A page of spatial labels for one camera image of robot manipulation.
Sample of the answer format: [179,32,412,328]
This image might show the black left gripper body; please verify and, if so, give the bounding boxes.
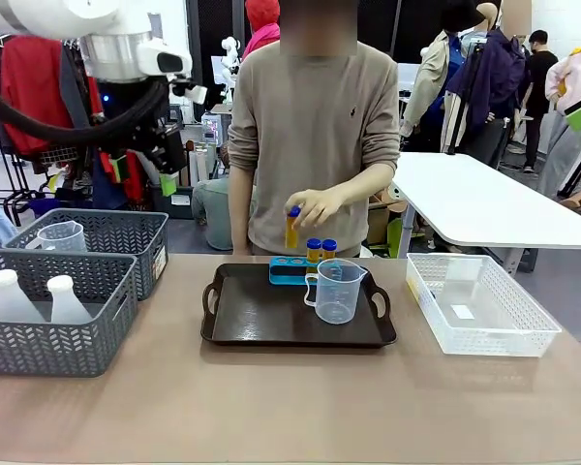
[119,118,188,176]

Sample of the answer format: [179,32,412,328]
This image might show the clear plastic measuring cup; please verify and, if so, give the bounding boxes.
[303,258,368,326]
[25,221,87,254]

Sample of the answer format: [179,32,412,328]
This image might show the person's right forearm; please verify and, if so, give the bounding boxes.
[228,168,258,256]

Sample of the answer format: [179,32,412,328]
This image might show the person's left forearm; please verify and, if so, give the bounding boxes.
[336,162,399,210]

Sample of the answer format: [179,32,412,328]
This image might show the person's left hand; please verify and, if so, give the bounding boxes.
[288,188,346,230]

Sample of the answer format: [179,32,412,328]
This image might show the mannequin in pink hoodie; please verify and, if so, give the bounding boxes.
[536,21,581,198]

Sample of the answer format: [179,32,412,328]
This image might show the bystander in black clothes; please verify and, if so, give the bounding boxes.
[519,29,561,174]

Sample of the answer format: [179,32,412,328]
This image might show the crouching person in grey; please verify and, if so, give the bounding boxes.
[191,176,234,252]

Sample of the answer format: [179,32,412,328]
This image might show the grey basket with label sticker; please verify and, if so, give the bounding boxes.
[3,207,169,301]

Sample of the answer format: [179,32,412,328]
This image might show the mannequin in navy jacket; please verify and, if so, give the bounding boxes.
[447,2,530,167]

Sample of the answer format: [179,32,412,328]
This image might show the small white robot figure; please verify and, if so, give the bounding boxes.
[220,36,244,106]

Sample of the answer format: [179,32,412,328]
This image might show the black clothes rack stand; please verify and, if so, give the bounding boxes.
[2,154,36,228]

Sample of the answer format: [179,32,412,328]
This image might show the red garment on rack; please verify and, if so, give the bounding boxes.
[0,36,101,157]

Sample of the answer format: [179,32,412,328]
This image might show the white background table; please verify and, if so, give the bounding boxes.
[391,151,581,275]

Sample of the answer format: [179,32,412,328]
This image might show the white plastic bottle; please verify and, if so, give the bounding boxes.
[0,269,45,324]
[46,274,94,325]

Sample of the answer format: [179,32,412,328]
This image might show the person in beige sweater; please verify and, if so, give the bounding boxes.
[227,0,401,258]

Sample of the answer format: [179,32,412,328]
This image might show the blue vial rack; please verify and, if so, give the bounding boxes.
[268,256,321,286]

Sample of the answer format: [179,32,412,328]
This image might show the mannequin in red hoodie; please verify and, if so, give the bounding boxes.
[241,0,283,62]

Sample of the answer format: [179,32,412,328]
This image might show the mannequin in beige coat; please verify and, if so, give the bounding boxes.
[399,0,488,152]

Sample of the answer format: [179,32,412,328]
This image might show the dark brown serving tray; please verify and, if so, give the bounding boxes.
[200,263,398,349]

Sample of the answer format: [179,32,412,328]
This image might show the grey plastic lattice basket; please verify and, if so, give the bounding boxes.
[0,249,139,378]

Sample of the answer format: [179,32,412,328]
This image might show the brown cardboard box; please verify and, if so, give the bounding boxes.
[367,191,409,247]

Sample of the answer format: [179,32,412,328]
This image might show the white plastic lattice basket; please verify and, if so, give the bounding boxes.
[405,253,563,358]

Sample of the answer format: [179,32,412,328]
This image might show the black corrugated cable hose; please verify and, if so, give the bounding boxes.
[0,77,169,147]

